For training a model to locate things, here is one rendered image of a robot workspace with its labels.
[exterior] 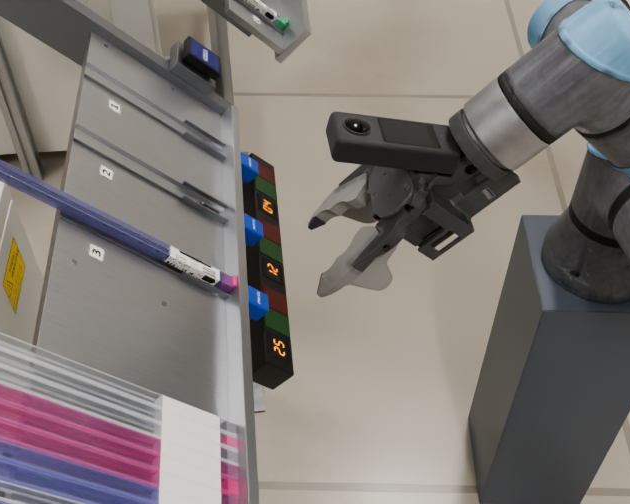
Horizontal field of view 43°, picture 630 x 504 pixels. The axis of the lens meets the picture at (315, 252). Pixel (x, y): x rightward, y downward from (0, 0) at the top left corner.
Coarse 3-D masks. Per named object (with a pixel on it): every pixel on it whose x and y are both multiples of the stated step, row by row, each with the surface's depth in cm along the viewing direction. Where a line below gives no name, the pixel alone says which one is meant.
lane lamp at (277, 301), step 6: (264, 288) 89; (270, 294) 89; (276, 294) 90; (270, 300) 89; (276, 300) 90; (282, 300) 90; (270, 306) 88; (276, 306) 89; (282, 306) 90; (282, 312) 89
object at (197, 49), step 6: (192, 42) 98; (192, 48) 98; (198, 48) 99; (204, 48) 100; (198, 54) 98; (204, 54) 99; (210, 54) 100; (204, 60) 98; (210, 60) 99; (216, 60) 100; (216, 66) 99
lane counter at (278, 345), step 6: (270, 336) 85; (276, 336) 86; (270, 342) 84; (276, 342) 85; (282, 342) 86; (288, 342) 87; (270, 348) 84; (276, 348) 85; (282, 348) 85; (288, 348) 86; (270, 354) 83; (276, 354) 84; (282, 354) 85; (288, 354) 86; (288, 360) 85
